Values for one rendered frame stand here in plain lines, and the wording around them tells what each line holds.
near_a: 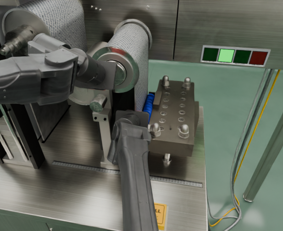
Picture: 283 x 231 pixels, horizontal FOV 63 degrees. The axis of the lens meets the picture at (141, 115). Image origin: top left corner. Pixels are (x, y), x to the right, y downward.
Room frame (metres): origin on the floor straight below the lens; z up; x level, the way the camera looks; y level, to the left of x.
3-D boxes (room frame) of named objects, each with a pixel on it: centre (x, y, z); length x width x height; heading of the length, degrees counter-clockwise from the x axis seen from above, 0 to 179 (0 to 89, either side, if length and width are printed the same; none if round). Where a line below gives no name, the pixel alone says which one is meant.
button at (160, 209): (0.35, -0.04, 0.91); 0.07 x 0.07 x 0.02; 80
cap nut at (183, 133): (0.57, -0.14, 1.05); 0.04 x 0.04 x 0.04
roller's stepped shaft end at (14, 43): (0.57, 0.34, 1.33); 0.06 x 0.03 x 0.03; 170
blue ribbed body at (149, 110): (0.71, -0.02, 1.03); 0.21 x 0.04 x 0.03; 170
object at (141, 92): (0.72, 0.00, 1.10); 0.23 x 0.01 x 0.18; 170
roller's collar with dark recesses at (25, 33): (0.63, 0.33, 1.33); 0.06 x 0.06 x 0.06; 80
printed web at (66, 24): (0.75, 0.19, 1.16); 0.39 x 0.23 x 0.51; 80
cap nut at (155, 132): (0.58, -0.05, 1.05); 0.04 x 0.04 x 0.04
